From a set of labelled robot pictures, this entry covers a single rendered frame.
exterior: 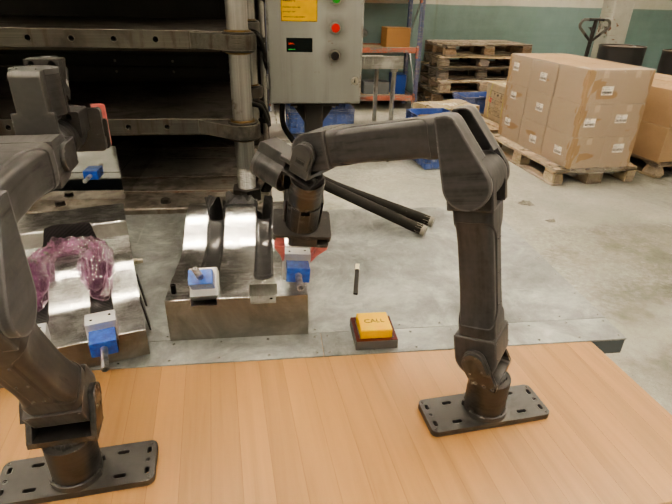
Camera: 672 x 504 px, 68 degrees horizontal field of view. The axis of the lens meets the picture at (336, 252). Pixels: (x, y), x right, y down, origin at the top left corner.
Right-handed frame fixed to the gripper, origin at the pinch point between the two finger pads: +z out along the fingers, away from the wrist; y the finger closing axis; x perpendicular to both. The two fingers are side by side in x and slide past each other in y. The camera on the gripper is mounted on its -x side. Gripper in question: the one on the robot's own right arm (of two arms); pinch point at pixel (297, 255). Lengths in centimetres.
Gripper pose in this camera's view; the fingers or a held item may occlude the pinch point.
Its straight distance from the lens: 95.8
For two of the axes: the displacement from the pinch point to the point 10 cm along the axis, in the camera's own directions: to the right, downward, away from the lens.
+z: -1.5, 6.5, 7.5
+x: 0.8, 7.6, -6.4
